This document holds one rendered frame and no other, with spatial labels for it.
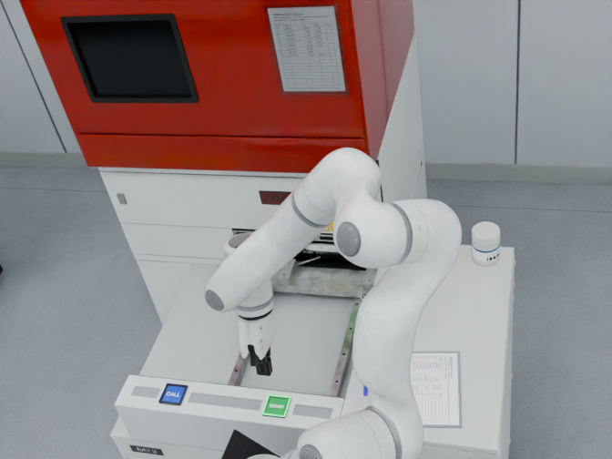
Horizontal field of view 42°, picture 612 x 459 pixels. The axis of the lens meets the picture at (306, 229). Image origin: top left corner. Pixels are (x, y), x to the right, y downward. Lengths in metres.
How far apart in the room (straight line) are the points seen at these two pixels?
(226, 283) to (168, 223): 0.92
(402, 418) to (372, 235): 0.37
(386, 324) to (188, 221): 1.20
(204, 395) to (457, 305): 0.66
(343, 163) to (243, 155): 0.78
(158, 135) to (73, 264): 1.94
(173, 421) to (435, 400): 0.62
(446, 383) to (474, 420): 0.11
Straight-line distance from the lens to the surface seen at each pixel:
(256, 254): 1.47
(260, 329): 1.65
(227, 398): 1.93
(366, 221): 1.17
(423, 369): 1.89
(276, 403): 1.88
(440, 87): 3.66
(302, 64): 1.86
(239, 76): 1.93
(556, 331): 3.26
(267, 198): 2.20
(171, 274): 2.56
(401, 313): 1.27
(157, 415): 1.98
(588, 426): 3.00
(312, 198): 1.36
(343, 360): 2.08
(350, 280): 2.23
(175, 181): 2.28
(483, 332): 1.96
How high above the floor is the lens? 2.45
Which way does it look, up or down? 41 degrees down
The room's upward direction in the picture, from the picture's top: 12 degrees counter-clockwise
